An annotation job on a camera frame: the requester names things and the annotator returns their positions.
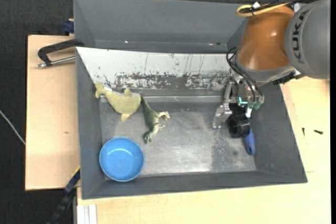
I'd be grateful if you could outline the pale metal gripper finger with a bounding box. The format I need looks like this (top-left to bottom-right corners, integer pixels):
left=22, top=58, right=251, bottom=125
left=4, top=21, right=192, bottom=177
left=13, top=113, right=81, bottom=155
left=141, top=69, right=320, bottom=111
left=212, top=104, right=234, bottom=130

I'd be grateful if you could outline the grey metal bin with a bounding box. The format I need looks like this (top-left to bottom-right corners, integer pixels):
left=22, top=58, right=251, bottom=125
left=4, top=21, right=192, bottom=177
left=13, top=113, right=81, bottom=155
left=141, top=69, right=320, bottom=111
left=72, top=0, right=308, bottom=200

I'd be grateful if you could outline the green toy dinosaur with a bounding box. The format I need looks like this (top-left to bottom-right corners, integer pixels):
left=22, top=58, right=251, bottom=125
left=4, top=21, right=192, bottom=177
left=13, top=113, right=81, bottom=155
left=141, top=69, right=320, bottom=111
left=141, top=95, right=171, bottom=145

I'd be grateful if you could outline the yellow-green toy dolphin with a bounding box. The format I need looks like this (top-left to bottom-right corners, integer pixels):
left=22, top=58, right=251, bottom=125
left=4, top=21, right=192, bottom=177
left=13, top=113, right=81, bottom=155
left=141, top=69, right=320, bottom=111
left=94, top=81, right=143, bottom=122

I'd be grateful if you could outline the blue bowl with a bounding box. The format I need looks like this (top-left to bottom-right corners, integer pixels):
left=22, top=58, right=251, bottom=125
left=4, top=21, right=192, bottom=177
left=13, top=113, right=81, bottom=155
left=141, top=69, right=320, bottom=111
left=98, top=137, right=145, bottom=183

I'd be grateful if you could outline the pale cardboard board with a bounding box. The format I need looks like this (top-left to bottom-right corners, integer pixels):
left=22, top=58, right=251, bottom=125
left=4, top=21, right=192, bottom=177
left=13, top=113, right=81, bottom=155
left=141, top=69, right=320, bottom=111
left=25, top=34, right=81, bottom=191

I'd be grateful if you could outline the blue handled tool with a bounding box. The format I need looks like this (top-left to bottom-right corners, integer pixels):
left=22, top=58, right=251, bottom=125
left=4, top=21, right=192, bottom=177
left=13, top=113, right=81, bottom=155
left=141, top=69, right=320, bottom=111
left=243, top=127, right=256, bottom=156

